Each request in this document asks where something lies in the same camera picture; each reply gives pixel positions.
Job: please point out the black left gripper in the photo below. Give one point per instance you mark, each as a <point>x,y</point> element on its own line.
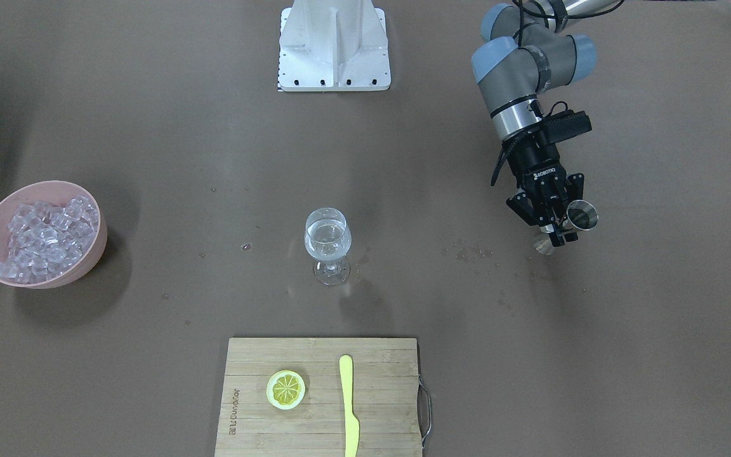
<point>539,166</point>

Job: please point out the steel double jigger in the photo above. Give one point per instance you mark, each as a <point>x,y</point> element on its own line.
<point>580,216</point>

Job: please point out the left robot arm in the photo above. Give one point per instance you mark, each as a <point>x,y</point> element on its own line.
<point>525,53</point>

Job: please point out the clear wine glass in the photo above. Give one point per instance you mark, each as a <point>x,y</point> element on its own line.
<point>328,239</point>

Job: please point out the clear ice cubes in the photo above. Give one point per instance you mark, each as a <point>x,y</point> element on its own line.
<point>46,240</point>

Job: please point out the bamboo cutting board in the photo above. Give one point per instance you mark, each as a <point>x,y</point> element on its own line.
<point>386,387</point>

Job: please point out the yellow plastic knife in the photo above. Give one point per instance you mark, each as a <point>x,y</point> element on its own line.
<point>352,424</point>

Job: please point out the yellow lemon half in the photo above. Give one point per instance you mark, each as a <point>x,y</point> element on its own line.
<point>285,389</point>

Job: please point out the brown table mat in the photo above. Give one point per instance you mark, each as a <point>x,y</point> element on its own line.
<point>618,344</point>

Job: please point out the pink bowl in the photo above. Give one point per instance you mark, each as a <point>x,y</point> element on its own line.
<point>57,192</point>

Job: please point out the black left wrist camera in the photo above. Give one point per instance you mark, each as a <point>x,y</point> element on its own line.
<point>558,127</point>

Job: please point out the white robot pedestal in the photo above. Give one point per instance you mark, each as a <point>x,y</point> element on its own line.
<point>333,46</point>

